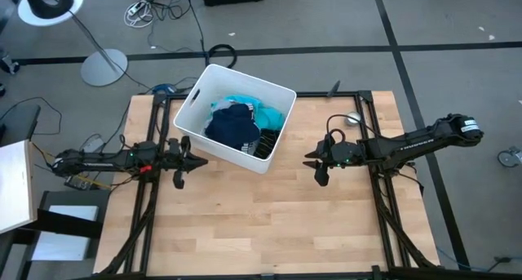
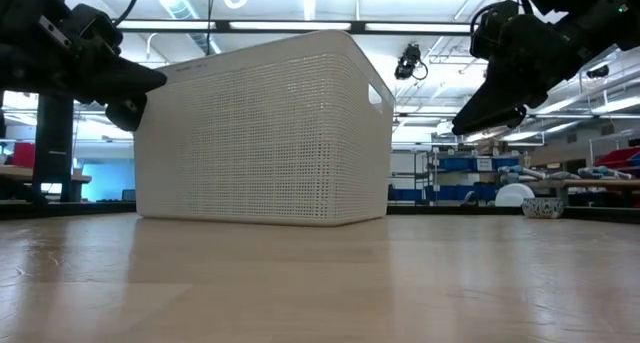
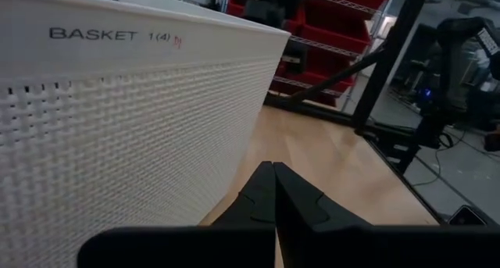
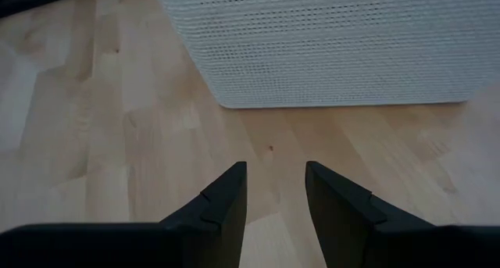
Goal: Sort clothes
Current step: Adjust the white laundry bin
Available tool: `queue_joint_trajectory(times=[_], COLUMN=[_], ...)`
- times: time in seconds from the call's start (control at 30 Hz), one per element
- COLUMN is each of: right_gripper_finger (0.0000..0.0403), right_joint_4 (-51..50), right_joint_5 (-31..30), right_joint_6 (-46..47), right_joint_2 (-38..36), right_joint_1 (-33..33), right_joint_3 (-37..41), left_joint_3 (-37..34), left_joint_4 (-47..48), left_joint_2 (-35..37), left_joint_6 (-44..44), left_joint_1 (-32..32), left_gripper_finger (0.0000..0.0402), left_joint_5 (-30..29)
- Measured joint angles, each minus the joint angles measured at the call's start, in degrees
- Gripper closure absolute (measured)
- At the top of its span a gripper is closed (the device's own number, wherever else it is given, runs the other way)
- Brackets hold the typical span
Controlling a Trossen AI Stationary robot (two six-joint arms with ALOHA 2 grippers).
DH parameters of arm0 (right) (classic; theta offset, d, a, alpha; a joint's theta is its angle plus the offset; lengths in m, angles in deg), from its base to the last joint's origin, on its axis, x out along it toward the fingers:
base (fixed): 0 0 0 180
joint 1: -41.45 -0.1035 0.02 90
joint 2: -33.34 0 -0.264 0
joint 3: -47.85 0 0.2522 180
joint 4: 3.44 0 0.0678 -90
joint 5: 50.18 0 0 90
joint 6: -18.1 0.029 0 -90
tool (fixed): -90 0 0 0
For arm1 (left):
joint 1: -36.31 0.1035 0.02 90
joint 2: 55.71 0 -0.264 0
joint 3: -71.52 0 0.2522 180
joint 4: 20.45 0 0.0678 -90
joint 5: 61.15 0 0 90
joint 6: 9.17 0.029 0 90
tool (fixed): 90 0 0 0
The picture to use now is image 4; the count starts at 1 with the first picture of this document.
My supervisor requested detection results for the white plastic bin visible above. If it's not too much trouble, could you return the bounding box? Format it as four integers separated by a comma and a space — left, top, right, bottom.
150, 0, 500, 109

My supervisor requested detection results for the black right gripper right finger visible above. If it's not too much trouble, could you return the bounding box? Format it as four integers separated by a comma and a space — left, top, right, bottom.
305, 161, 434, 268

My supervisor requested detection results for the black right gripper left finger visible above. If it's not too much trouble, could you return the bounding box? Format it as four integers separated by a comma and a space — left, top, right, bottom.
159, 161, 248, 268

